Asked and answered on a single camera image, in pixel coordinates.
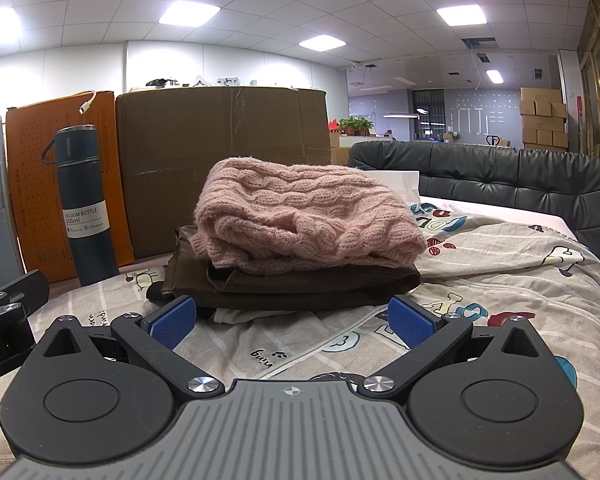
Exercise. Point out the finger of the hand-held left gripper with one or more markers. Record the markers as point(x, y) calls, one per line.
point(30, 287)

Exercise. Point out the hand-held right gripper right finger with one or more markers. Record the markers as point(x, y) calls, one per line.
point(412, 322)

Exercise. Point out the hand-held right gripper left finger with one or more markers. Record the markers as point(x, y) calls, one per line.
point(172, 322)

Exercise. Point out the brown leather jacket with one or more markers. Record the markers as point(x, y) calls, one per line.
point(280, 287)

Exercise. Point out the pink knit sweater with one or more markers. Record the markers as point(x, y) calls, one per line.
point(305, 210)

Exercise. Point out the dark blue vacuum bottle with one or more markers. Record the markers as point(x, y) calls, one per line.
point(90, 250)

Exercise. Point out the orange cardboard box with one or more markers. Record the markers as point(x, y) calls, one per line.
point(25, 210)

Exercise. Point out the brown cardboard box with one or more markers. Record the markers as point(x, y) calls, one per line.
point(170, 160)

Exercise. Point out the black leather sofa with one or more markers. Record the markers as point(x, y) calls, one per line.
point(505, 175)

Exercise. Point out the green potted plant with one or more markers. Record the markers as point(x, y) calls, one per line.
point(355, 124)

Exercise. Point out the stack of cardboard boxes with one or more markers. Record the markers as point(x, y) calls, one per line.
point(542, 120)

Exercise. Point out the square ceiling light panel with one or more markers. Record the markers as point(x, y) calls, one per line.
point(495, 76)
point(187, 12)
point(460, 15)
point(321, 43)

